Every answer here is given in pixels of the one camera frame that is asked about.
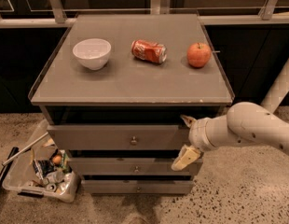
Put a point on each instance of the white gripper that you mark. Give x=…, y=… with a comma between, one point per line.
x=197, y=135

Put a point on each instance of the grey top drawer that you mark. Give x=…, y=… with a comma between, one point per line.
x=119, y=137

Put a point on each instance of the grey drawer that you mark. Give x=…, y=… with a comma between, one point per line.
x=119, y=137
x=129, y=166
x=137, y=186

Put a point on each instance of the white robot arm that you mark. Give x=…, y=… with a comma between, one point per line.
x=244, y=124

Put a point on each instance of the grey drawer cabinet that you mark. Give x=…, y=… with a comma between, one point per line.
x=128, y=90

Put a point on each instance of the grey bottom drawer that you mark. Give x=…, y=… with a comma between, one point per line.
x=137, y=186

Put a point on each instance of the grey middle drawer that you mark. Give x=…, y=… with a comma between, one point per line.
x=129, y=166

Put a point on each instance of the red apple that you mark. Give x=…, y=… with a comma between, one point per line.
x=198, y=54

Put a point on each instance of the red soda can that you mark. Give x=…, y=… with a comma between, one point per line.
x=149, y=51

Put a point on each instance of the white ceramic bowl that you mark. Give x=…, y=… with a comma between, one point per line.
x=92, y=53

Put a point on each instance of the crushed silver can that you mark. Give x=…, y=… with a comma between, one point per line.
x=54, y=177

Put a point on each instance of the metal rod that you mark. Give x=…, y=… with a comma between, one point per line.
x=13, y=157

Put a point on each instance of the clear plastic trash bin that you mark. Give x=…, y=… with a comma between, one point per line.
x=22, y=178

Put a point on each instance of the crumpled snack bag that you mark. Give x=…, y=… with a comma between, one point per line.
x=43, y=167

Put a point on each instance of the black flat bar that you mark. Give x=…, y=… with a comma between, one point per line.
x=6, y=167

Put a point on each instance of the metal railing frame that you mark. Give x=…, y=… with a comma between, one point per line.
x=63, y=13

